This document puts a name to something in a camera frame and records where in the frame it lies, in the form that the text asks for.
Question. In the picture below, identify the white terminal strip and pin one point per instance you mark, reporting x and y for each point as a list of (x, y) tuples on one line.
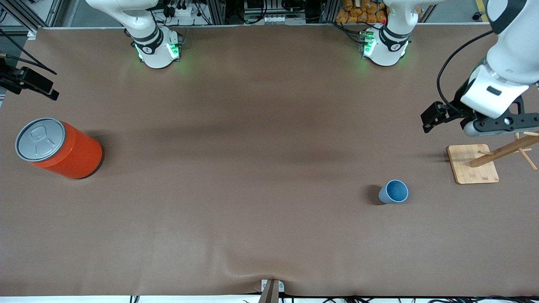
[(276, 19)]

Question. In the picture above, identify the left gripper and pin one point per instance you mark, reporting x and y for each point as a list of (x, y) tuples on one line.
[(456, 106)]

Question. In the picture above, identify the aluminium frame post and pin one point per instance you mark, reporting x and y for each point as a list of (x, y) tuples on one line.
[(215, 10), (330, 10), (29, 14)]

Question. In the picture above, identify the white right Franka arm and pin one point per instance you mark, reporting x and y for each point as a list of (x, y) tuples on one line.
[(151, 42)]

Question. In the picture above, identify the pile of orange items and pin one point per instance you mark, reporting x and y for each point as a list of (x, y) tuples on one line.
[(358, 12)]

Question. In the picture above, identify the orange can with grey lid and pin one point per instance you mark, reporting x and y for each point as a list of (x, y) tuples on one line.
[(63, 149)]

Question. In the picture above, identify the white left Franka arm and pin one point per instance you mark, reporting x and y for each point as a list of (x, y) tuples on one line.
[(518, 42)]

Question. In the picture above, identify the wooden cup rack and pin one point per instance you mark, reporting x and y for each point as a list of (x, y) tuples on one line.
[(476, 166)]

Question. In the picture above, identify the grey metal clamp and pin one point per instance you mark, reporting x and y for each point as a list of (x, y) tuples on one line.
[(271, 291)]

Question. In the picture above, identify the white power strip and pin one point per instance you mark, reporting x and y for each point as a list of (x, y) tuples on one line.
[(183, 9)]

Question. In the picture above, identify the light blue plastic cup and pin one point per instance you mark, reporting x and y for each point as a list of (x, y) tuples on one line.
[(395, 191)]

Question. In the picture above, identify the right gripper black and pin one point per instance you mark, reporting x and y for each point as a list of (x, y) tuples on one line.
[(13, 81)]

